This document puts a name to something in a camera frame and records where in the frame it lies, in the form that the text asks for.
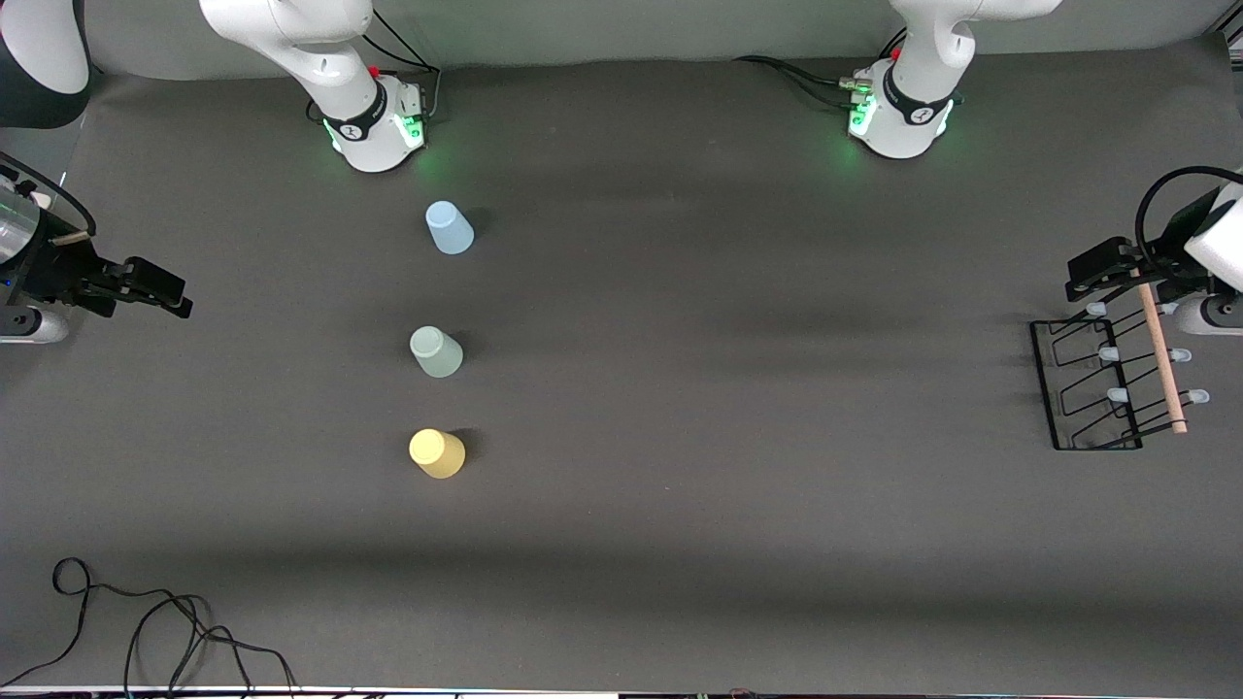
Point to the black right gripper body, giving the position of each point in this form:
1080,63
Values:
55,271

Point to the pale green plastic cup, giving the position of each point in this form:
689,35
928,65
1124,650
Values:
437,353

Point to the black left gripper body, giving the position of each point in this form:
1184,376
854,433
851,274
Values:
1158,274

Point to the light blue plastic cup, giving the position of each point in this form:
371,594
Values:
451,231

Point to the dark grey table cloth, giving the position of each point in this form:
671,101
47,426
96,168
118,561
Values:
777,534

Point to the yellow plastic cup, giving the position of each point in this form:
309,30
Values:
438,454

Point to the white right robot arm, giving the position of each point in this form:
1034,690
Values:
359,126

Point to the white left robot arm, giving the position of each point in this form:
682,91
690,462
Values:
913,126

